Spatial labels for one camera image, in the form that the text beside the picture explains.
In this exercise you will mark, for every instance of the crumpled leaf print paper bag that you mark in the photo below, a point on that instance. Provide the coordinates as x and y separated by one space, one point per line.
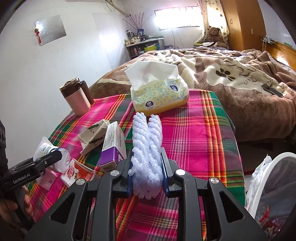
93 136

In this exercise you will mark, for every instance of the black phone on blanket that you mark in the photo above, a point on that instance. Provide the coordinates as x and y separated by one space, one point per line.
272 90

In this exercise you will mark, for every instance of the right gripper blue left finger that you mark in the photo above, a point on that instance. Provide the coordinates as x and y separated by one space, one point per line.
122 186

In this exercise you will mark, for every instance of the pink brown lidded mug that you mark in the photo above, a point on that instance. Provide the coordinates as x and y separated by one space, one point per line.
77 95

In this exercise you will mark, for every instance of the wooden headboard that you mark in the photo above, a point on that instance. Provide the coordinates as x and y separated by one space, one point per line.
281 53

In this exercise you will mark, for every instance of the dried branches in vase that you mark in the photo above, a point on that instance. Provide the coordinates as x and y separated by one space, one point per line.
137 22

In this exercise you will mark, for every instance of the brown floral blanket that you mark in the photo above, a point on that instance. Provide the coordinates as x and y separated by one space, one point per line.
236 78

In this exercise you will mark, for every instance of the white rim trash bin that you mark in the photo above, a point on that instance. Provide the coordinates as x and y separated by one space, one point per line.
270 198

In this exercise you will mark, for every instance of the floral curtain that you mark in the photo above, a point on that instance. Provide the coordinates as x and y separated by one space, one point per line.
213 16

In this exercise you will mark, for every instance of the cluttered shelf desk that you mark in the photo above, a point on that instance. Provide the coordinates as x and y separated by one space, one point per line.
138 45

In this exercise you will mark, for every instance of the left human hand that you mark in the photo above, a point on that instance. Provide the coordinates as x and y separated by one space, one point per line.
8 205

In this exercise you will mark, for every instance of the white milk pouch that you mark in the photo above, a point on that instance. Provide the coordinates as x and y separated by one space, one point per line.
58 157

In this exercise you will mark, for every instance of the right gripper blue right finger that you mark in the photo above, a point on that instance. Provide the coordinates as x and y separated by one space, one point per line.
171 186

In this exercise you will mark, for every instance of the silver wall mirror sheet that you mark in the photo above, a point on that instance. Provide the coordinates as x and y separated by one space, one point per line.
49 29

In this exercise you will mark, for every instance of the purple small milk carton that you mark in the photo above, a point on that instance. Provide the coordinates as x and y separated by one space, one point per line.
47 178

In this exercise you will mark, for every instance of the wooden wardrobe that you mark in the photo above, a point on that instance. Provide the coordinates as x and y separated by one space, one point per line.
245 23

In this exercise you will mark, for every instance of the colourful plaid cloth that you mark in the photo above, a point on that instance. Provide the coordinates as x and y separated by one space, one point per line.
183 173

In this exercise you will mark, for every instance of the red strawberry milk carton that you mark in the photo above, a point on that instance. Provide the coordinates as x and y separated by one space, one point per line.
75 171

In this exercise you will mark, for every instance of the brown teddy bear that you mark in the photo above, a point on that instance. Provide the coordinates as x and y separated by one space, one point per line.
215 38

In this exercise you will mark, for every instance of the purple white medicine box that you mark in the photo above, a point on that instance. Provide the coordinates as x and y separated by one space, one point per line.
113 150

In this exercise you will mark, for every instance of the yellow tissue pack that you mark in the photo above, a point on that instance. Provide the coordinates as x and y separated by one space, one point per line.
156 87

